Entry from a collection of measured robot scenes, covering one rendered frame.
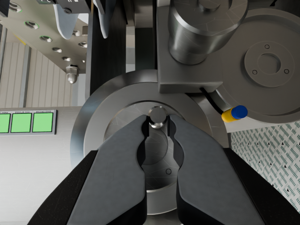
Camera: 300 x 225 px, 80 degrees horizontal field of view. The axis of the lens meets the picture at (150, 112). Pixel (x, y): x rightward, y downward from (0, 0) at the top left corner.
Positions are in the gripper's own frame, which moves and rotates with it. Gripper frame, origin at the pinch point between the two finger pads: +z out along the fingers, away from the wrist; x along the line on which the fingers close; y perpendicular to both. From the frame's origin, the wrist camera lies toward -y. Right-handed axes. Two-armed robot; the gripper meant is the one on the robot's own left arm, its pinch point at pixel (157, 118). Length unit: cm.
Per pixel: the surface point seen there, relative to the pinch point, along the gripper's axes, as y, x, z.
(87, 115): 1.9, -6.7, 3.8
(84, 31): -3.7, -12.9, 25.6
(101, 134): 2.8, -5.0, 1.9
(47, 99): 81, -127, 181
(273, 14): -5.9, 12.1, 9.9
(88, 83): -0.4, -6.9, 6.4
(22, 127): 20, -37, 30
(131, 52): 40, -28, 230
